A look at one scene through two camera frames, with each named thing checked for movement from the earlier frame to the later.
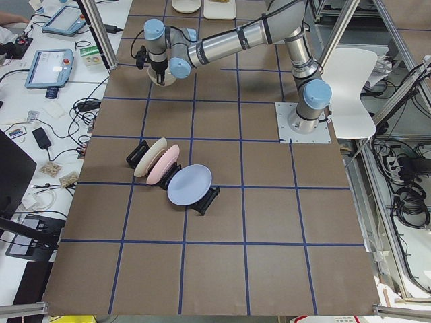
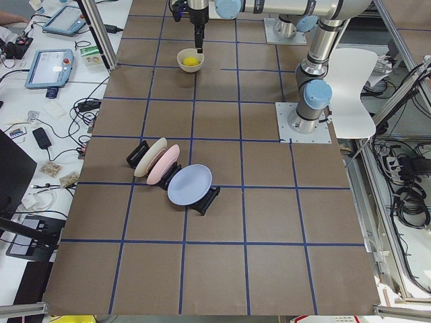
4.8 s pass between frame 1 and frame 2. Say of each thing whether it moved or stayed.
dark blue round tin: stayed
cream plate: stayed
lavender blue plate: stayed
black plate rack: stayed
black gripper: moved
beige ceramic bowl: moved
